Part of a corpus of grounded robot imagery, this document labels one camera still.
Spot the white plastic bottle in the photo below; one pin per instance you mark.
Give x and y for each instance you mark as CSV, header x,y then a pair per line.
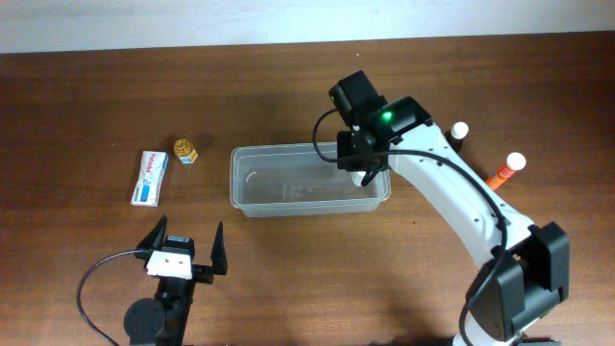
x,y
360,178

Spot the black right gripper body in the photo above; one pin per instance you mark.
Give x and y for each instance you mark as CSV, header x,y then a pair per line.
x,y
354,151

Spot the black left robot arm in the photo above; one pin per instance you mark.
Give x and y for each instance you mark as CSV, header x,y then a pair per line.
x,y
162,319

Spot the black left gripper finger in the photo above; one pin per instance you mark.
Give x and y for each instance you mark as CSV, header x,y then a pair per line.
x,y
218,257
151,242

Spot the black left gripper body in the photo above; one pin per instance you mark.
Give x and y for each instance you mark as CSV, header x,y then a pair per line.
x,y
203,274

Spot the orange tube with white cap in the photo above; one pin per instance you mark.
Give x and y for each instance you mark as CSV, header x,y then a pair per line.
x,y
514,162

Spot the white Panadol medicine box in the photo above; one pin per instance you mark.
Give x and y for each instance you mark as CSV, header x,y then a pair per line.
x,y
151,173

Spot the clear plastic container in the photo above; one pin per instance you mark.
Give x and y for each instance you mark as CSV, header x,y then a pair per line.
x,y
291,180

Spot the dark syrup bottle white cap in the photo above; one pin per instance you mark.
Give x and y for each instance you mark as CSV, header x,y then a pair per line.
x,y
457,134

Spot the small gold-lidded balm jar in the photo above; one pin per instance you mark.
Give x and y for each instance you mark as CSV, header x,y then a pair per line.
x,y
185,151

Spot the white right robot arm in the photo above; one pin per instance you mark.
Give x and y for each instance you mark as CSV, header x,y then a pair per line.
x,y
524,269

